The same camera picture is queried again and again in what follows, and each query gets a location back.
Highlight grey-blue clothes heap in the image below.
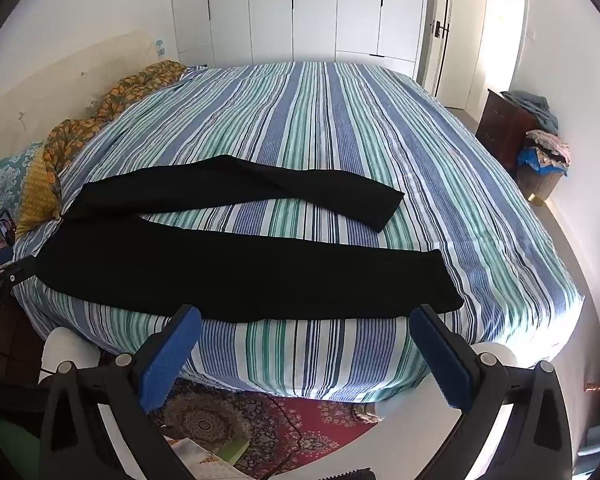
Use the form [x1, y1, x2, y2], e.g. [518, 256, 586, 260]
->
[500, 91, 560, 134]

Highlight orange floral blanket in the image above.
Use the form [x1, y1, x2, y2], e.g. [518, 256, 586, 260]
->
[15, 60, 191, 235]

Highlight beige headboard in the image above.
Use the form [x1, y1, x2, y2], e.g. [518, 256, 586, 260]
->
[0, 30, 157, 173]

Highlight dark wooden dresser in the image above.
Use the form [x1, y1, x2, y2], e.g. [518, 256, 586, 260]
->
[476, 89, 542, 177]

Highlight white wardrobe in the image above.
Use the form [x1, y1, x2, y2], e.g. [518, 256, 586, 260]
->
[170, 0, 431, 80]

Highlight black pants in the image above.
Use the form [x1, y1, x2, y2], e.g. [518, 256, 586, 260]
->
[39, 155, 465, 323]

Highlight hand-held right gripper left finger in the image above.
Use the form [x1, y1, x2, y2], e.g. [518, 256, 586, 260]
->
[39, 304, 203, 480]

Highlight red patterned rug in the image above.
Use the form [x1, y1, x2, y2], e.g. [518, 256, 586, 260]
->
[150, 377, 381, 480]

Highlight pile of mixed clothes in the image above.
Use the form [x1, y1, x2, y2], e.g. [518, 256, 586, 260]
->
[517, 129, 572, 172]

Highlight teal patterned pillow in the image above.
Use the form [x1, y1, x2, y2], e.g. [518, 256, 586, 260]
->
[0, 142, 45, 211]

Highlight laundry basket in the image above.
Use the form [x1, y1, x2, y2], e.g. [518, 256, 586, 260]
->
[516, 160, 565, 206]

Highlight green book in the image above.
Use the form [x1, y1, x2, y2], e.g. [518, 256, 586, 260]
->
[215, 439, 251, 466]

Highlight white door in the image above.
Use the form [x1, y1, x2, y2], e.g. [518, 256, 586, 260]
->
[415, 0, 455, 97]

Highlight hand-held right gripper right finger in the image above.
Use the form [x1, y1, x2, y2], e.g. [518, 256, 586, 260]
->
[409, 304, 573, 480]

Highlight bed with striped sheet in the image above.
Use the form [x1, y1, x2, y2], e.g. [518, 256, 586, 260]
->
[12, 61, 586, 403]

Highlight white paper sheets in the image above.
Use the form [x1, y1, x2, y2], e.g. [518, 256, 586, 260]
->
[167, 437, 251, 480]

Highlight black cable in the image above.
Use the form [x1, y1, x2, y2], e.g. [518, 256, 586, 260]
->
[267, 395, 308, 478]

